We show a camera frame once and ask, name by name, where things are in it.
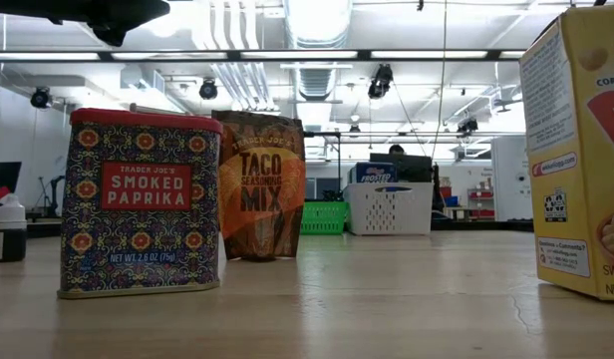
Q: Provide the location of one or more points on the small black dropper bottle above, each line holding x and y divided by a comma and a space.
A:
9, 239

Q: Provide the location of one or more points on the yellow Corn Pops cereal box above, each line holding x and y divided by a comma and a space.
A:
576, 174

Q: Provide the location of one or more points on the person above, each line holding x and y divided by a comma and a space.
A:
396, 149

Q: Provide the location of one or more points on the white building pillar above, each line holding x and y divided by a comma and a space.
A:
509, 169

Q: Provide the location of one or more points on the black aluminium table frame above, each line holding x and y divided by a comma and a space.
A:
486, 225

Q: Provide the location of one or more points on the white plastic basket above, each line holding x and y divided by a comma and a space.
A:
387, 214

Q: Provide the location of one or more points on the blue Frosted Flakes cereal box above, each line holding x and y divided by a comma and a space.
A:
374, 174

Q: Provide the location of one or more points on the shelf with red bins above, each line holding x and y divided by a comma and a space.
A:
481, 195

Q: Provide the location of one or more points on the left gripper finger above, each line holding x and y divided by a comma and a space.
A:
150, 9

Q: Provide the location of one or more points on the dark side monitor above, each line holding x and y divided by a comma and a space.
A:
8, 174

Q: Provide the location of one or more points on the silver ceiling air duct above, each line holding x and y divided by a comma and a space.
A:
317, 22

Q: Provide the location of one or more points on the black background monitor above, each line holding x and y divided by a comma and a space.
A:
406, 167

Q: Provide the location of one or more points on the smoked paprika tin red lid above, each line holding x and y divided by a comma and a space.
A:
137, 209

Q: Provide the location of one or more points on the black ceiling spotlight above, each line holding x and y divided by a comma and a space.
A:
382, 80
40, 98
208, 91
467, 125

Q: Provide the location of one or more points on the green plastic basket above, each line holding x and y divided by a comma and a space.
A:
324, 218

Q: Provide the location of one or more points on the black ceiling light rail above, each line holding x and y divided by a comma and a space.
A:
363, 54

